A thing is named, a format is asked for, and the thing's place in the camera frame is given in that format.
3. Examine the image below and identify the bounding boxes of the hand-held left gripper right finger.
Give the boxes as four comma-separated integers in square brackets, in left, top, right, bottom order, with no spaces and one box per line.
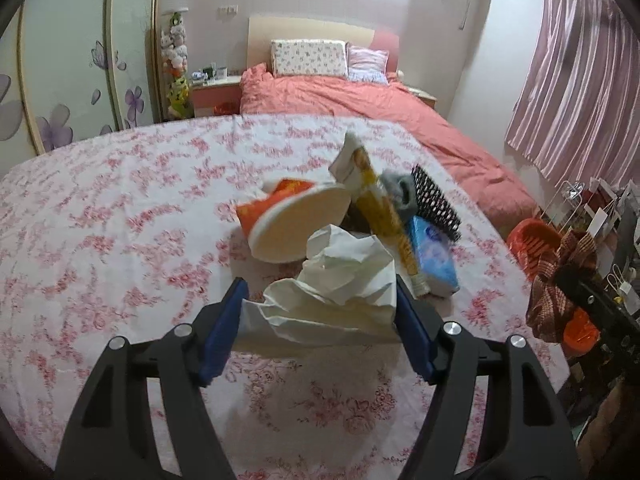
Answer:
[395,275,583,480]

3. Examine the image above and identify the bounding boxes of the wardrobe with purple flowers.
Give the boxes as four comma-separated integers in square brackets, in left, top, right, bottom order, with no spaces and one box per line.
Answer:
[0,0,166,171]

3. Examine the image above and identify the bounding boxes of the black hairbrush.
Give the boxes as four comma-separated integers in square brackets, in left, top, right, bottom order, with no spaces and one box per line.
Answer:
[410,164,463,243]

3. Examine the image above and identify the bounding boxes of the pink striped pillow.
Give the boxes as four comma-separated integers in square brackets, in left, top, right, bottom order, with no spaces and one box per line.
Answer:
[346,45,390,83]

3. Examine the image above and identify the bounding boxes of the yellow white tube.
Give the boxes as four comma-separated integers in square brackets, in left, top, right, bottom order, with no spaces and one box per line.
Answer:
[327,131,432,296]

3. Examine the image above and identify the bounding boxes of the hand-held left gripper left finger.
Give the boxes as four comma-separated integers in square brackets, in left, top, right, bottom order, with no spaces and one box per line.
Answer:
[54,277,250,480]

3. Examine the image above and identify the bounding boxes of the orange plastic basket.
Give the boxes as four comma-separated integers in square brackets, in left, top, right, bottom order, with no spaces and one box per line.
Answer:
[507,218,563,281]

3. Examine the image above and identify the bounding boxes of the salmon bed duvet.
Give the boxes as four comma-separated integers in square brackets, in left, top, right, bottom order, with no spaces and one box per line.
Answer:
[239,63,541,226]

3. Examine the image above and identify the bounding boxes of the wooden bedside table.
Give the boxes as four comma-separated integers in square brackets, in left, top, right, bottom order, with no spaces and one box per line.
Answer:
[409,85,439,107]

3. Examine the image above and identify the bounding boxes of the blue tissue pack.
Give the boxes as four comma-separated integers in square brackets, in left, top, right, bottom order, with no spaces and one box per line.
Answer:
[404,216,461,297]

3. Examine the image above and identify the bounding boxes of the pink white nightstand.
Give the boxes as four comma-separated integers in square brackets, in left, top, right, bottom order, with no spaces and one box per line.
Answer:
[191,75,246,120]

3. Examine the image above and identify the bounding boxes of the brown plaid cloth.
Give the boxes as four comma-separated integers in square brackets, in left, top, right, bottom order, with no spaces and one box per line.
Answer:
[526,232,598,342]

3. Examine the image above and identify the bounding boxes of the orange plastic bin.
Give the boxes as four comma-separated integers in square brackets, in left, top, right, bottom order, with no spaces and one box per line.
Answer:
[562,309,602,357]

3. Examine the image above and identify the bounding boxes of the pink floral tablecloth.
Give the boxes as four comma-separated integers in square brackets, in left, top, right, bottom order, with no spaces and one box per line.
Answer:
[0,112,571,480]

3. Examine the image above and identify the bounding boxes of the cream pink headboard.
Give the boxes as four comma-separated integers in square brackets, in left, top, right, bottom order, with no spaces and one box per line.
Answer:
[247,16,401,76]

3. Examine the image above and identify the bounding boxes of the white paper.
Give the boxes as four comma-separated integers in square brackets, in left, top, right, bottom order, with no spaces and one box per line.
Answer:
[235,224,398,351]

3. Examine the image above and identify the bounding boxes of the floral white pillow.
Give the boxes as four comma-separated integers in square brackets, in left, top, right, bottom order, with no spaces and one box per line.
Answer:
[270,39,348,78]

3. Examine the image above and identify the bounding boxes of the grey sock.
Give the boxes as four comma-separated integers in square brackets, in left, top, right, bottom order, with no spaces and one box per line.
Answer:
[380,167,418,221]

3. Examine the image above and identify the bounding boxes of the pink striped curtain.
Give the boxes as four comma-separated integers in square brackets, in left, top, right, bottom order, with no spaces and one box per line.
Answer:
[505,0,640,201]

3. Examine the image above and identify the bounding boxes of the orange paper cup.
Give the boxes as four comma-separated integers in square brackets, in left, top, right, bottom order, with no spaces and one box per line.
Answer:
[235,178,352,264]

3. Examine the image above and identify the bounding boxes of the hanging column of plush toys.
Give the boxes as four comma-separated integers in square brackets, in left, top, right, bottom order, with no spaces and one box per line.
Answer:
[159,10,193,120]

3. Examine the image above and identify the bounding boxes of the white wire rack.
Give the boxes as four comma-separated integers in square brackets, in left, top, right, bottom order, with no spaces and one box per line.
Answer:
[544,180,601,233]

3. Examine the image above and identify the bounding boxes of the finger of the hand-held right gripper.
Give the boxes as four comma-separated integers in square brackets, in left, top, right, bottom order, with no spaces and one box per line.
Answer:
[556,264,640,356]

